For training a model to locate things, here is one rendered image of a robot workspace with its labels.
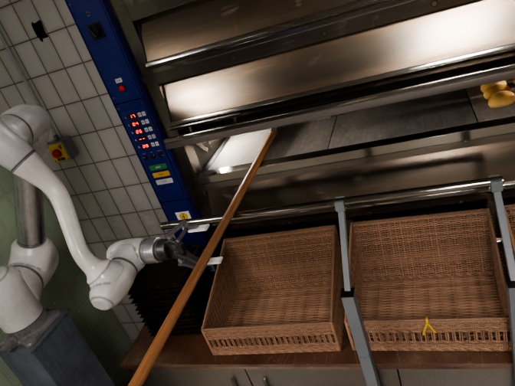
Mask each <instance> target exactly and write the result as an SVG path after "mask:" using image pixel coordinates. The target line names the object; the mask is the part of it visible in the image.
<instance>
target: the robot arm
mask: <svg viewBox="0 0 515 386"><path fill-rule="evenodd" d="M50 129H51V118H50V116H49V114H48V112H47V111H46V110H45V109H44V108H42V107H41V106H36V105H32V104H26V103H25V104H20V105H17V106H14V107H12V108H11V109H9V110H6V111H5V112H4V113H3V114H1V115H0V165H1V166H3V167H5V168H6V169H7V170H9V171H10V172H11V173H12V184H13V193H14V203H15V221H16V231H17V239H15V240H14V242H13V243H12V244H11V251H10V257H9V261H8V266H0V328H1V329H2V331H3V332H4V333H5V336H4V337H3V338H2V339H0V347H2V348H1V349H0V352H1V353H3V354H4V355H7V354H8V353H9V352H10V351H11V350H12V349H14V348H15V347H16V346H21V347H26V348H31V347H32V346H34V344H35V343H36V341H37V340H38V339H39V338H40V337H41V335H42V334H43V333H44V332H45V331H46V330H47V328H48V327H49V326H50V325H51V324H52V323H53V321H54V320H55V319H56V318H58V317H59V316H60V315H61V313H62V312H61V311H60V310H59V309H57V310H53V311H47V310H45V308H44V307H43V306H42V305H41V303H40V301H39V300H40V298H41V291H42V290H43V289H44V287H45V286H46V285H47V283H48V281H49V280H50V279H51V277H52V276H53V274H54V271H55V270H56V268H57V265H58V262H59V254H58V251H57V248H56V247H55V245H54V244H53V242H52V240H51V239H50V238H49V237H47V236H46V235H45V226H44V194H43V192H44V193H45V194H46V195H47V196H48V198H49V199H50V201H51V203H52V205H53V207H54V210H55V213H56V215H57V219H58V221H59V223H60V226H61V230H62V231H63V234H64V238H65V240H66V242H67V246H68V248H69V251H70V252H71V255H72V257H73V258H74V260H75V262H76V263H77V265H78V266H79V267H80V268H81V269H82V271H84V273H85V274H86V276H87V283H88V284H89V286H90V302H91V303H92V305H93V306H94V307H96V308H97V309H101V310H108V309H112V308H113V307H114V306H116V305H118V304H119V303H120V302H121V301H122V300H123V298H124V297H125V296H126V294H127V293H128V292H129V290H130V288H131V286H132V285H133V282H134V280H135V278H136V275H137V273H138V272H139V271H141V269H142V268H144V266H145V265H146V264H151V263H161V262H163V261H164V260H171V259H174V258H175V259H178V262H179V263H178V265H179V266H184V267H189V268H192V269H194V267H195V265H196V264H197V262H198V260H199V258H200V257H197V256H195V255H193V254H191V253H189V251H187V250H186V248H185V246H184V243H183V242H181V239H182V238H183V236H184V235H185V233H186V232H187V231H188V233H192V232H198V231H206V230H208V227H209V226H210V225H209V224H202V225H198V224H188V223H187V221H186V220H183V221H182V222H180V223H179V224H177V225H176V226H175V227H174V228H173V229H171V230H167V232H166V233H165V234H164V237H167V238H164V239H162V238H160V237H154V238H146V239H142V238H129V239H125V240H120V241H117V242H116V243H114V244H112V245H110V246H109V248H108V249H107V258H106V259H100V258H98V257H95V256H94V255H93V254H92V253H91V252H90V250H89V249H88V247H87V245H86V242H85V240H84V236H83V233H82V230H81V228H80V224H79V221H78V218H77V214H76V211H75V209H74V204H73V202H72V200H71V197H70V195H69V193H68V191H67V189H66V188H65V186H64V184H63V183H62V181H61V180H60V179H59V178H58V177H57V176H56V174H55V173H54V172H53V171H52V170H51V169H50V167H49V166H48V165H47V164H46V163H45V161H44V160H43V159H42V156H43V155H44V154H45V152H46V148H47V144H48V137H49V133H50ZM182 227H184V230H183V231H182V233H181V234H180V235H179V237H178V238H177V239H175V238H174V237H172V235H173V234H174V233H175V232H176V231H178V230H179V229H181V228H182ZM184 254H186V255H185V256H184Z"/></svg>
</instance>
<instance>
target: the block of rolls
mask: <svg viewBox="0 0 515 386"><path fill-rule="evenodd" d="M480 87H481V91H482V93H484V98H485V99H487V100H488V102H487V103H488V105H489V107H492V108H498V107H503V106H509V105H510V104H512V103H514V102H515V95H514V93H512V92H511V90H510V87H509V86H508V85H507V82H506V81H505V80H504V81H500V82H496V83H489V84H485V85H480Z"/></svg>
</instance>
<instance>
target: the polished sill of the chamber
mask: <svg viewBox="0 0 515 386"><path fill-rule="evenodd" d="M512 132H515V116H510V117H505V118H501V119H493V120H488V121H483V122H479V123H472V124H467V125H462V126H454V127H450V128H445V129H437V130H432V131H427V132H420V133H416V134H411V135H406V136H398V137H394V138H389V139H381V140H376V141H372V142H364V143H360V144H355V145H351V146H342V147H338V148H333V149H325V150H320V151H316V152H308V153H304V154H299V155H291V156H286V157H282V158H277V159H269V160H264V161H262V162H261V164H260V166H259V168H258V169H257V171H256V173H255V175H263V174H268V173H273V172H282V171H287V170H291V169H296V168H305V167H310V166H315V165H323V164H328V163H333V162H341V161H346V160H351V159H360V158H365V157H370V156H374V155H383V154H388V153H393V152H401V151H406V150H411V149H419V148H424V147H429V146H437V145H442V144H447V143H452V142H460V141H465V140H470V139H479V138H484V137H488V136H497V135H502V134H507V133H512ZM252 164H253V162H252V163H248V164H243V165H235V166H231V167H226V168H218V169H213V170H209V171H204V172H201V173H200V174H199V176H198V177H197V179H198V182H199V184H200V185H203V184H208V183H213V182H222V181H227V180H232V179H236V178H245V176H246V175H247V173H248V171H249V169H250V168H251V166H252Z"/></svg>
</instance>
